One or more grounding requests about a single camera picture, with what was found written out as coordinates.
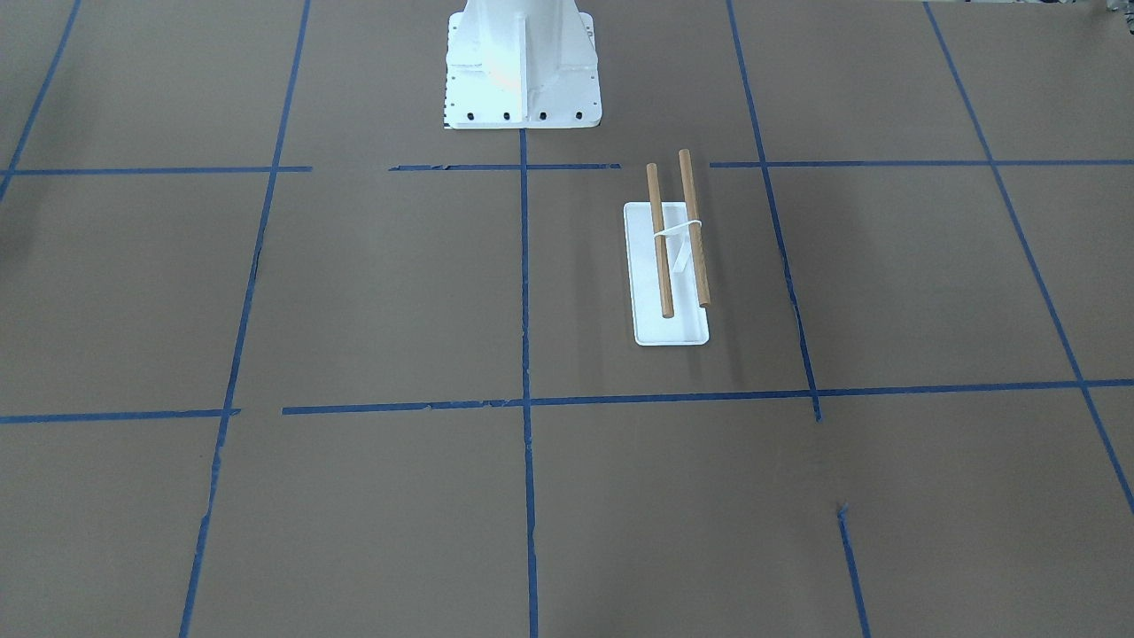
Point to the wooden rack rod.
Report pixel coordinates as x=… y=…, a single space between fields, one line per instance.
x=690 y=195
x=656 y=209

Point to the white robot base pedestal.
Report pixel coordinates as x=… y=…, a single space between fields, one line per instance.
x=522 y=65

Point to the white rack base tray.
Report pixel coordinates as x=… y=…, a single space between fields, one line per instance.
x=690 y=325

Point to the white rack wire bracket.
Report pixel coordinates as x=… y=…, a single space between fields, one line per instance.
x=683 y=232

